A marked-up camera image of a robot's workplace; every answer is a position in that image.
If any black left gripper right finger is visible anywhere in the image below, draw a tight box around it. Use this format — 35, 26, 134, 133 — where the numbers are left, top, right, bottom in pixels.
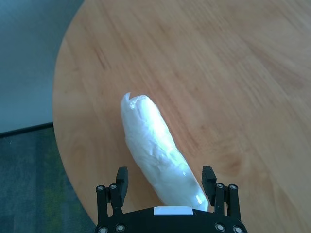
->
201, 166, 242, 220

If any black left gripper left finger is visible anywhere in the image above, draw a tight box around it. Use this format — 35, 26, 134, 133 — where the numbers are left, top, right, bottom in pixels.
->
96, 166, 129, 219

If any white plastic-wrapped sandbag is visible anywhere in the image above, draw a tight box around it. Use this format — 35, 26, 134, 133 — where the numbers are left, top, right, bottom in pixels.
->
121, 91, 209, 211

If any black baseboard strip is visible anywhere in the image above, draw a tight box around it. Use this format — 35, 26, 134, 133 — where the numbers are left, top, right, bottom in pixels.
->
0, 122, 54, 138

